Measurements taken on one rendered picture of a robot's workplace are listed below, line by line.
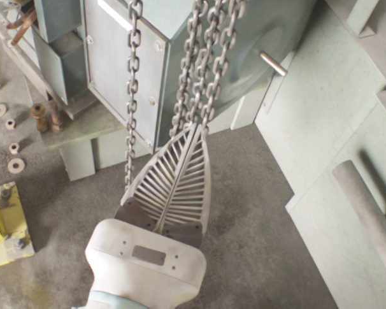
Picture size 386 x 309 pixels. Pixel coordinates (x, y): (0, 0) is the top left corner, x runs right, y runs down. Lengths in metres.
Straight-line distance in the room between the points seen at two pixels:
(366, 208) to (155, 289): 0.63
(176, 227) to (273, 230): 0.98
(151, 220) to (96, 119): 0.74
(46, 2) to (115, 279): 0.50
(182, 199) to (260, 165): 1.04
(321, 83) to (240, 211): 0.46
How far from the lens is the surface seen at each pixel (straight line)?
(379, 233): 0.93
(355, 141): 1.03
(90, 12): 0.80
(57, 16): 0.79
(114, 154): 1.34
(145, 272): 0.38
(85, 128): 1.12
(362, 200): 0.94
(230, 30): 0.47
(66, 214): 1.34
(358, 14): 1.01
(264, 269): 1.34
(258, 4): 0.75
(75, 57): 0.90
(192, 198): 0.43
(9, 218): 1.35
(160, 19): 0.65
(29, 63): 1.16
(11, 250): 1.32
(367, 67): 1.02
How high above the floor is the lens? 1.24
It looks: 59 degrees down
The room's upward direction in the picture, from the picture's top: 13 degrees clockwise
